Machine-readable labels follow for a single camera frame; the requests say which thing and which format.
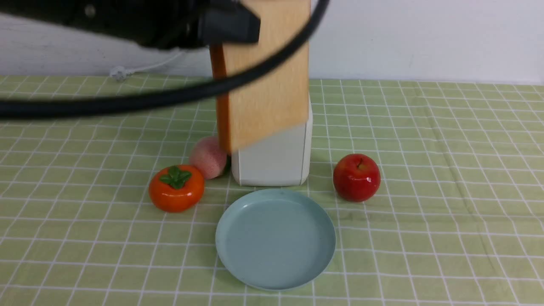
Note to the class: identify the light blue round plate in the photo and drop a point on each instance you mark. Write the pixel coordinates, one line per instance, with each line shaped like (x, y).
(275, 239)

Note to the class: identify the red apple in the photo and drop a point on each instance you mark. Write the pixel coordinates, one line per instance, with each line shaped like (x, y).
(356, 178)

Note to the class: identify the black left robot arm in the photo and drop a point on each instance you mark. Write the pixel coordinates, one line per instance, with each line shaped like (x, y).
(111, 18)

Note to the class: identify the green checkered tablecloth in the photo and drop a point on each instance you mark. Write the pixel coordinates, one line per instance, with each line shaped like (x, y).
(457, 219)

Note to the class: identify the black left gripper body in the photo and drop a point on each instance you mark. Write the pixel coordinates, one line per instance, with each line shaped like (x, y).
(192, 24)

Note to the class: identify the white two-slot toaster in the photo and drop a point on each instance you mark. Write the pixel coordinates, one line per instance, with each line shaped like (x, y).
(280, 160)

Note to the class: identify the toast slice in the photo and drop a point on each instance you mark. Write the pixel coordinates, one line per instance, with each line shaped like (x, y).
(275, 102)

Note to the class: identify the orange persimmon with green leaf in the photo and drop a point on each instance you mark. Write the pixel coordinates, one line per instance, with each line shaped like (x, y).
(176, 188)

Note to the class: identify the pink peach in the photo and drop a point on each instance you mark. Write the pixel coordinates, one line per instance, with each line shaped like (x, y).
(209, 158)

